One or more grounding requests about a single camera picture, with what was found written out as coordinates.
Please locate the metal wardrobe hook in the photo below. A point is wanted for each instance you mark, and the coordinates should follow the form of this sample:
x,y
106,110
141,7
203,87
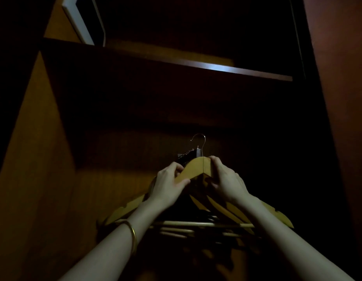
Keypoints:
x,y
185,156

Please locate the white framed box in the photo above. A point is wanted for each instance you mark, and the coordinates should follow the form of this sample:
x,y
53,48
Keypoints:
x,y
77,17

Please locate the small white tag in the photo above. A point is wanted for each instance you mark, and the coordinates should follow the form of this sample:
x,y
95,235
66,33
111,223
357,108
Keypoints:
x,y
198,152

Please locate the person's right forearm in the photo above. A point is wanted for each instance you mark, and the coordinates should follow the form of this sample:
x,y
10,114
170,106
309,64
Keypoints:
x,y
295,245

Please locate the brown wooden wardrobe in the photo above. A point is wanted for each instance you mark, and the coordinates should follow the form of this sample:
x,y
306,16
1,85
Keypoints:
x,y
37,143

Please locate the person's left forearm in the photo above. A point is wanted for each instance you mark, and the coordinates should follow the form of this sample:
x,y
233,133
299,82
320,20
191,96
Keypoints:
x,y
107,251

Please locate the person's right hand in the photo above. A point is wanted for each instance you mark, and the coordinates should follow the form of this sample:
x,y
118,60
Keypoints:
x,y
227,182

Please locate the person's left hand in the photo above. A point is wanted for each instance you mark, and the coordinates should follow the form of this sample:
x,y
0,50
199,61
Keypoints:
x,y
166,187

